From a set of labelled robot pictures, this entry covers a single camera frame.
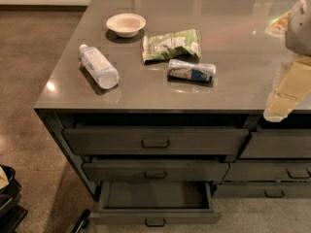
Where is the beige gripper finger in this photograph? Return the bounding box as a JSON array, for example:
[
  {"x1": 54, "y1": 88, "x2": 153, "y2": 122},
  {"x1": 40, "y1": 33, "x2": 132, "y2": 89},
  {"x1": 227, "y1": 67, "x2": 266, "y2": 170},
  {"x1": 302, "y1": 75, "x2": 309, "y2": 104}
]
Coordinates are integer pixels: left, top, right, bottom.
[{"x1": 263, "y1": 57, "x2": 311, "y2": 122}]

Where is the grey drawer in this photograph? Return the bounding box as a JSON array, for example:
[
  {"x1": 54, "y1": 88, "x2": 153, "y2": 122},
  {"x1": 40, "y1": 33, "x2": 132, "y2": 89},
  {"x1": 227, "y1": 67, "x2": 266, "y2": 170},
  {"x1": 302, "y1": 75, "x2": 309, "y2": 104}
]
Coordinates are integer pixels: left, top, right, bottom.
[
  {"x1": 240, "y1": 126, "x2": 311, "y2": 158},
  {"x1": 224, "y1": 162, "x2": 311, "y2": 182},
  {"x1": 63, "y1": 126, "x2": 249, "y2": 155},
  {"x1": 82, "y1": 158, "x2": 229, "y2": 182},
  {"x1": 211, "y1": 183, "x2": 311, "y2": 198},
  {"x1": 90, "y1": 182, "x2": 221, "y2": 227}
]

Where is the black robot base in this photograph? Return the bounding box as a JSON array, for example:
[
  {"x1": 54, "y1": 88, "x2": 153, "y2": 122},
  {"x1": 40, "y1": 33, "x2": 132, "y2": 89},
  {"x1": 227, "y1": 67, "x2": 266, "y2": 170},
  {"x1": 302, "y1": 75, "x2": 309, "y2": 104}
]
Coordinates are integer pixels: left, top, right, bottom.
[{"x1": 0, "y1": 165, "x2": 28, "y2": 233}]

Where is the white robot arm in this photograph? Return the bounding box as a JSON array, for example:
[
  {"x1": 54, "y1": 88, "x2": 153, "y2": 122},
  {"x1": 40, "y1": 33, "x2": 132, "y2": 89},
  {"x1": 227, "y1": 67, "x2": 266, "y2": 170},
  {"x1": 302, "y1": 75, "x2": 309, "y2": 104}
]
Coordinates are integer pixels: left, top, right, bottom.
[{"x1": 263, "y1": 0, "x2": 311, "y2": 122}]

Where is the crushed silver blue can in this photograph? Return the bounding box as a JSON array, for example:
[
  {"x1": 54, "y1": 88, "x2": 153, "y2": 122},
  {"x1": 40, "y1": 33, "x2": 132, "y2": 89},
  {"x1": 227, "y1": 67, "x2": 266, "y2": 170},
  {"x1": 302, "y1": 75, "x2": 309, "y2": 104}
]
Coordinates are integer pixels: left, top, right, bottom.
[{"x1": 167, "y1": 59, "x2": 216, "y2": 83}]

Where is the green chip bag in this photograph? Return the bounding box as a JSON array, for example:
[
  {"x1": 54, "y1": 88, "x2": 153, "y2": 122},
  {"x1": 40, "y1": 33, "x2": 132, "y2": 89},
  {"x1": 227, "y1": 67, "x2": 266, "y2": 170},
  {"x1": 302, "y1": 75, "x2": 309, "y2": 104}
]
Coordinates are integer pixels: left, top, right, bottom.
[{"x1": 142, "y1": 29, "x2": 201, "y2": 62}]

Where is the grey cabinet counter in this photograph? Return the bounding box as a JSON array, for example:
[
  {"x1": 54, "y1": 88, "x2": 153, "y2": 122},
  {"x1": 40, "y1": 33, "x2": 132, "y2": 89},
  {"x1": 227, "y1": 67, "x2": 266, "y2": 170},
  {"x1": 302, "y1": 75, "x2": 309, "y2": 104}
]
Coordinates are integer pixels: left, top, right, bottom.
[{"x1": 35, "y1": 0, "x2": 310, "y2": 198}]

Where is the white paper bowl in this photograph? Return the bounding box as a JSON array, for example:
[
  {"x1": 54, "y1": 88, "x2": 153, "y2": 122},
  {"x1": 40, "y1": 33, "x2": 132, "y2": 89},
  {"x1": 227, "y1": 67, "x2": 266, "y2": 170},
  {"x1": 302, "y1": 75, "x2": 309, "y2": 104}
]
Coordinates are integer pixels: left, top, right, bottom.
[{"x1": 106, "y1": 14, "x2": 146, "y2": 38}]

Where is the clear plastic water bottle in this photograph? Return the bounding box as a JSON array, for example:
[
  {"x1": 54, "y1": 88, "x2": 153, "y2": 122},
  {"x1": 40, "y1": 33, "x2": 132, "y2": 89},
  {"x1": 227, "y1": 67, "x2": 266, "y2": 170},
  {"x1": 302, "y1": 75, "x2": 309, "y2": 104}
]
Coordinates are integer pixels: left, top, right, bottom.
[{"x1": 79, "y1": 44, "x2": 120, "y2": 89}]

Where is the black bar foot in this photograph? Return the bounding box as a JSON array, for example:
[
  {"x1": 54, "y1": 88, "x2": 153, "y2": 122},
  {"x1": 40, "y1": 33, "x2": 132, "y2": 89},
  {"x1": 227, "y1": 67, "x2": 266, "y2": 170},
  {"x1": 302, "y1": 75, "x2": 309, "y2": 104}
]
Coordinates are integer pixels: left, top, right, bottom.
[{"x1": 71, "y1": 209, "x2": 90, "y2": 233}]

